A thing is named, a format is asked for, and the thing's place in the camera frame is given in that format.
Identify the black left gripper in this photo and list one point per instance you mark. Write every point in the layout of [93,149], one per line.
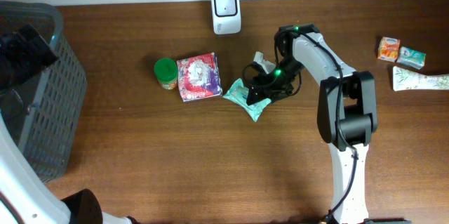
[17,54]

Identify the small teal tissue pack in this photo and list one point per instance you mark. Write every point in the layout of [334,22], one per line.
[411,58]

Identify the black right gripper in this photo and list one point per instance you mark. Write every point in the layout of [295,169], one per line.
[262,86]

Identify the grey plastic basket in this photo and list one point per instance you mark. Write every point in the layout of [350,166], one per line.
[42,114]

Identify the pink purple tissue pack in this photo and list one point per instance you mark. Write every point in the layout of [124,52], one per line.
[199,77]

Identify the green lid jar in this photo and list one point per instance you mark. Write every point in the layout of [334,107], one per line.
[166,72]

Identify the teal wet wipes pack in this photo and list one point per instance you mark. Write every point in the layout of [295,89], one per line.
[238,94]

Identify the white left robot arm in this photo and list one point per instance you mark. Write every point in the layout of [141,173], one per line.
[24,198]

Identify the orange tissue pack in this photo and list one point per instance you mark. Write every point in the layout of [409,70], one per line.
[388,49]

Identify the white barcode scanner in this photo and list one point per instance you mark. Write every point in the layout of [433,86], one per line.
[226,16]

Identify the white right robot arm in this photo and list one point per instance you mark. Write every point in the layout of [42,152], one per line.
[346,114]

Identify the white floral cream tube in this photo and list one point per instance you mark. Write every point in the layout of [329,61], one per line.
[408,80]

